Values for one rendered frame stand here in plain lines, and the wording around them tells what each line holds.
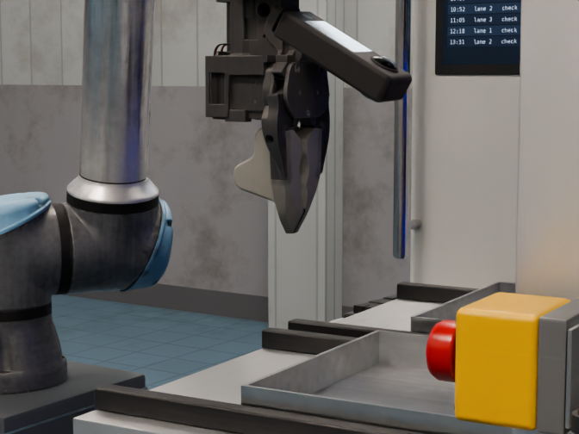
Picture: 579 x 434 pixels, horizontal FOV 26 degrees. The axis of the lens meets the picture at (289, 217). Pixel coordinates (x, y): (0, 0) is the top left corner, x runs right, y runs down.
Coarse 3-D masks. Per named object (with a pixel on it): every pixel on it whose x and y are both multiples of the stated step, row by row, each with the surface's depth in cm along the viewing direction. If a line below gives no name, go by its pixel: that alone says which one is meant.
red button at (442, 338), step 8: (448, 320) 82; (440, 328) 81; (448, 328) 81; (432, 336) 81; (440, 336) 80; (448, 336) 80; (432, 344) 80; (440, 344) 80; (448, 344) 80; (432, 352) 80; (440, 352) 80; (448, 352) 80; (432, 360) 80; (440, 360) 80; (448, 360) 80; (432, 368) 81; (440, 368) 80; (448, 368) 80; (440, 376) 81; (448, 376) 80
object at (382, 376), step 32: (352, 352) 122; (384, 352) 127; (416, 352) 125; (256, 384) 106; (288, 384) 111; (320, 384) 116; (352, 384) 118; (384, 384) 118; (416, 384) 118; (448, 384) 118; (320, 416) 101; (352, 416) 100; (384, 416) 98; (416, 416) 97; (448, 416) 96
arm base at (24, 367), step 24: (0, 312) 151; (24, 312) 152; (48, 312) 156; (0, 336) 151; (24, 336) 152; (48, 336) 155; (0, 360) 151; (24, 360) 152; (48, 360) 154; (0, 384) 150; (24, 384) 151; (48, 384) 154
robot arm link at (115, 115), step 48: (96, 0) 149; (144, 0) 150; (96, 48) 150; (144, 48) 152; (96, 96) 152; (144, 96) 154; (96, 144) 153; (144, 144) 156; (96, 192) 154; (144, 192) 156; (96, 240) 155; (144, 240) 157; (96, 288) 158
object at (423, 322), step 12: (480, 288) 151; (492, 288) 154; (504, 288) 156; (456, 300) 144; (468, 300) 147; (432, 312) 138; (444, 312) 141; (456, 312) 144; (420, 324) 134; (432, 324) 133
